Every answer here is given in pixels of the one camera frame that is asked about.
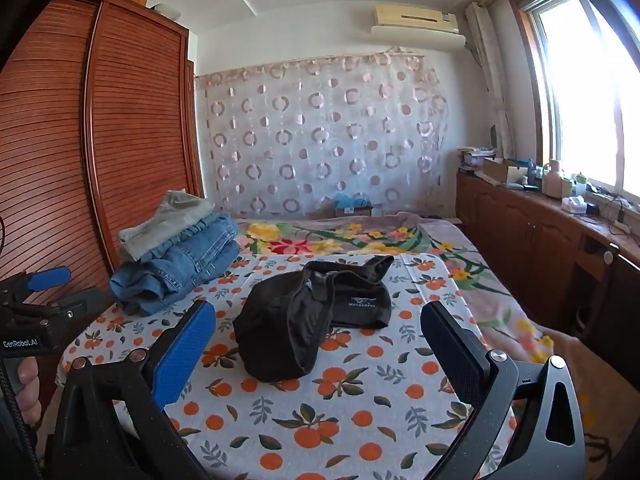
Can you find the folded blue jeans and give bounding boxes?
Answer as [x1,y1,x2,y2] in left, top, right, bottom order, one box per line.
[110,240,242,317]
[132,211,240,272]

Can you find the orange fruit print bedsheet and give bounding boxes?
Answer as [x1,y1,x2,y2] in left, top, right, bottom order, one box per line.
[55,252,521,480]

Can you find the cardboard box with blue cloth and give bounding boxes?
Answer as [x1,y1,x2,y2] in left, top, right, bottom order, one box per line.
[333,191,374,219]

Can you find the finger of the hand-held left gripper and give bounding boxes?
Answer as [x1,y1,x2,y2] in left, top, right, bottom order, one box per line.
[7,266,72,307]
[47,287,108,335]

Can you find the white plastic jug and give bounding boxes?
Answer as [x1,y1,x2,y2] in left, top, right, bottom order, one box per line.
[542,159,564,199]

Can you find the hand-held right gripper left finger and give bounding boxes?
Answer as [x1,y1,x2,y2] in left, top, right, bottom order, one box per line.
[50,299,217,480]

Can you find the wooden framed window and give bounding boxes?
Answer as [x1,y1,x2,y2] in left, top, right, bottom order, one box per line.
[509,0,640,211]

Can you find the person's left hand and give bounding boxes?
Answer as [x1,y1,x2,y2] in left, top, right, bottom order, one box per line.
[15,357,44,430]

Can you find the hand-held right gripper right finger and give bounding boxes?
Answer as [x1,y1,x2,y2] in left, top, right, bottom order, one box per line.
[420,301,587,480]

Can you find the beige window curtain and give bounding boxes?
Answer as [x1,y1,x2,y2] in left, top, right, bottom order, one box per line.
[465,2,517,161]

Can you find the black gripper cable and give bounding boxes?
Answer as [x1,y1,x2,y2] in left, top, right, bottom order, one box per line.
[0,360,42,480]

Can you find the pile of papers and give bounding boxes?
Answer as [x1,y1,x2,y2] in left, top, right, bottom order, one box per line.
[457,146,497,172]

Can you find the floral blanket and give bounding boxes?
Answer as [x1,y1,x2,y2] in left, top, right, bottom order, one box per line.
[235,211,556,367]

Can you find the wooden slatted wardrobe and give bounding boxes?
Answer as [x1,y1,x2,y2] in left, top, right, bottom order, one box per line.
[0,0,206,311]

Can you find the sheer circle pattern curtain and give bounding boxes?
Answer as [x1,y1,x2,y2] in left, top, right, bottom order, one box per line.
[194,49,452,219]

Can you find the wooden side cabinet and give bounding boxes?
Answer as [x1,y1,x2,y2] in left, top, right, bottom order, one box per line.
[455,169,640,356]

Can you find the folded beige pants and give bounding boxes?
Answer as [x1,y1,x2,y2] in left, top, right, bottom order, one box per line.
[118,189,217,262]

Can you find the black pants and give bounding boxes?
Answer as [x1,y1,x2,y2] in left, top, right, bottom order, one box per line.
[232,255,396,383]

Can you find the cream wall air conditioner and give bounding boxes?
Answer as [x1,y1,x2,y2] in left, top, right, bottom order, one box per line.
[372,4,461,32]

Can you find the open cardboard box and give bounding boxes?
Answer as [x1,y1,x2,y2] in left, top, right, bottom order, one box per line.
[481,157,532,187]

